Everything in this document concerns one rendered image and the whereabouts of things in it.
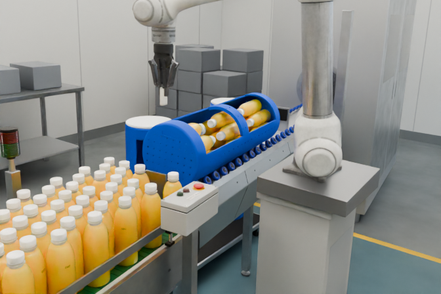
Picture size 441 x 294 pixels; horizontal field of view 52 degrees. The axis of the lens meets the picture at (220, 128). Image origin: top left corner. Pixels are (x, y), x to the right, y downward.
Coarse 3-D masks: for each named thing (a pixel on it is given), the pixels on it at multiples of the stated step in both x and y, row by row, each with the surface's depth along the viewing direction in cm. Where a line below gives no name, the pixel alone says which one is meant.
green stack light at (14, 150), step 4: (0, 144) 160; (4, 144) 159; (8, 144) 159; (12, 144) 160; (16, 144) 161; (0, 148) 161; (4, 148) 159; (8, 148) 159; (12, 148) 160; (16, 148) 161; (4, 152) 160; (8, 152) 160; (12, 152) 160; (16, 152) 161; (4, 156) 160; (8, 156) 160; (12, 156) 161; (16, 156) 162
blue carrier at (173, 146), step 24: (240, 96) 251; (264, 96) 253; (192, 120) 223; (240, 120) 216; (144, 144) 192; (168, 144) 186; (192, 144) 180; (240, 144) 214; (168, 168) 189; (192, 168) 183; (216, 168) 202
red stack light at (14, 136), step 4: (16, 132) 160; (0, 136) 159; (4, 136) 158; (8, 136) 158; (12, 136) 159; (16, 136) 161; (0, 140) 159; (4, 140) 158; (8, 140) 159; (12, 140) 160; (16, 140) 161
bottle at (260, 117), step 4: (256, 112) 248; (260, 112) 248; (264, 112) 251; (268, 112) 254; (252, 116) 242; (256, 116) 242; (260, 116) 244; (264, 116) 249; (268, 116) 253; (256, 120) 241; (260, 120) 243; (264, 120) 249; (268, 120) 256; (256, 124) 242; (260, 124) 245
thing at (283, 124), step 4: (280, 108) 294; (284, 108) 293; (288, 108) 292; (280, 112) 293; (284, 112) 292; (288, 112) 292; (280, 116) 294; (284, 116) 292; (288, 116) 293; (280, 120) 296; (284, 120) 293; (288, 120) 294; (280, 124) 296; (284, 124) 295; (288, 124) 296; (280, 128) 297; (284, 128) 296; (288, 128) 297
